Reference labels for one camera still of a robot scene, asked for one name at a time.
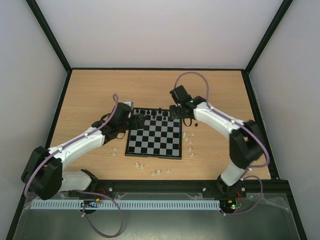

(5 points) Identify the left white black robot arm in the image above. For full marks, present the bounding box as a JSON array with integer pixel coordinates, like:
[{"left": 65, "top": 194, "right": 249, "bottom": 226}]
[{"left": 21, "top": 101, "right": 145, "bottom": 200}]

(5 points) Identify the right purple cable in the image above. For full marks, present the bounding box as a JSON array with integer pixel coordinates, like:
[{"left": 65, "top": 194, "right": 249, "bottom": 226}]
[{"left": 174, "top": 71, "right": 271, "bottom": 216}]

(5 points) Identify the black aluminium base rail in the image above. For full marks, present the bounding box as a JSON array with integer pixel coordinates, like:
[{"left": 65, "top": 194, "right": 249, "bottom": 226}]
[{"left": 24, "top": 178, "right": 291, "bottom": 201}]

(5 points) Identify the white slotted cable duct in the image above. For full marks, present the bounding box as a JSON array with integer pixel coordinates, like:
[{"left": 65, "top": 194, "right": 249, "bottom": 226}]
[{"left": 30, "top": 199, "right": 221, "bottom": 211}]

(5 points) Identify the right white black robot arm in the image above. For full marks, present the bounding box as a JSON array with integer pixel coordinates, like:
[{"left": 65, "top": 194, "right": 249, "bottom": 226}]
[{"left": 169, "top": 85, "right": 270, "bottom": 196}]

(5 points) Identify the black enclosure frame post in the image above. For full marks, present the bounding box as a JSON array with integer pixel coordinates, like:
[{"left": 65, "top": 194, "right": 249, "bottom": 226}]
[{"left": 26, "top": 0, "right": 72, "bottom": 73}]

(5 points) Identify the black and silver chessboard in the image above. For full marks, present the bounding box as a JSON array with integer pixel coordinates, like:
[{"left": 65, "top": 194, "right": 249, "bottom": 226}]
[{"left": 125, "top": 107, "right": 182, "bottom": 160}]

